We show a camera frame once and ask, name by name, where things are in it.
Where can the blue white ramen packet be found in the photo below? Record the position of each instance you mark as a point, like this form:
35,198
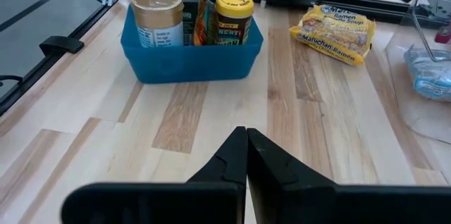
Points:
430,76

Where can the jar with yellow lid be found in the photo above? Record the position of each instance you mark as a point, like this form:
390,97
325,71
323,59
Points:
234,5

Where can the small black box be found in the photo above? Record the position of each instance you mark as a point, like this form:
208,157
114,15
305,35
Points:
190,16

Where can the clear plastic container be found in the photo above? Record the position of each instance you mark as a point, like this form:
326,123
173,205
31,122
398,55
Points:
423,118

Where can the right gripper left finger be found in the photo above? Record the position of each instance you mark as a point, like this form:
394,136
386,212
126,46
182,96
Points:
197,199

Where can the beige cup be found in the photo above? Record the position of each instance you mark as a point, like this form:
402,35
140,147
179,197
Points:
156,9

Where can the teal rectangular tray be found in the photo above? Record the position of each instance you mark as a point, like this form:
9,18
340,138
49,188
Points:
190,62

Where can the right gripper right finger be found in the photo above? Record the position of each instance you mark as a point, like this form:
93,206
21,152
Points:
299,199

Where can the yellow snack packet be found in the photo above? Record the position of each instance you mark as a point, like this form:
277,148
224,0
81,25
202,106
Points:
334,34

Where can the brown spice mix packet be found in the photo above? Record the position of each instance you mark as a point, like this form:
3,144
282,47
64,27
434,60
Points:
202,23

